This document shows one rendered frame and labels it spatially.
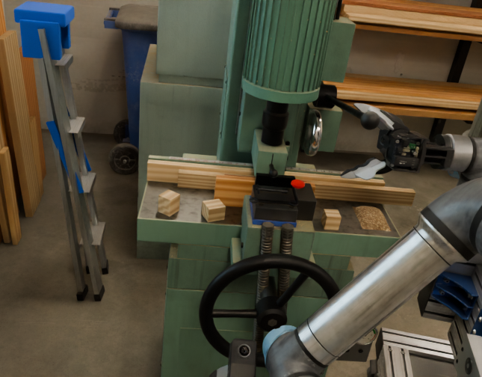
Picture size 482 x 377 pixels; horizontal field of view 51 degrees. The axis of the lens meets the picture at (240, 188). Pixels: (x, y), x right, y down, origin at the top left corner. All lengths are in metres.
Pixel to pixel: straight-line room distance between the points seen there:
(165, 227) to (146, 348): 1.01
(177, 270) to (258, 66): 0.49
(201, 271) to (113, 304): 1.11
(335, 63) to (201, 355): 0.83
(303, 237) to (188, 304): 0.37
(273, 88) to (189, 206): 0.33
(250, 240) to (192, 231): 0.16
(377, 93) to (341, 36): 2.05
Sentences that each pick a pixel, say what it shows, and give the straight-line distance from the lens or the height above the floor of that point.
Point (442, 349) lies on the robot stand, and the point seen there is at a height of 0.23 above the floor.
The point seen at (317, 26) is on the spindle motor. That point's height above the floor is 1.32.
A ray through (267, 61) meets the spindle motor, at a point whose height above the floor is 1.24.
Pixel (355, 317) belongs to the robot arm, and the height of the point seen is 1.00.
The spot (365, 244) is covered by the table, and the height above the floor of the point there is 0.88.
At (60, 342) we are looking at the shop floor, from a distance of 2.12.
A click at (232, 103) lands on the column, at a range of 1.36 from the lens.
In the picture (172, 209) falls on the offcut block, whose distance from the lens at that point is 1.13.
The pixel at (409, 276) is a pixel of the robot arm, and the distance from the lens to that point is 0.77.
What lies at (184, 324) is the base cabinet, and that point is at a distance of 1.30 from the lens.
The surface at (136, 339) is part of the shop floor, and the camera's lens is 2.11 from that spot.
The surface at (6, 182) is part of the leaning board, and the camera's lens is 2.48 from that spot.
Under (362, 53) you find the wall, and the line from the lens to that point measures 3.75.
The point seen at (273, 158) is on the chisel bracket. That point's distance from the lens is 1.17.
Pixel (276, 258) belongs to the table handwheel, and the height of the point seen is 0.95.
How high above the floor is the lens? 1.50
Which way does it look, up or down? 28 degrees down
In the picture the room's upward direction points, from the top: 8 degrees clockwise
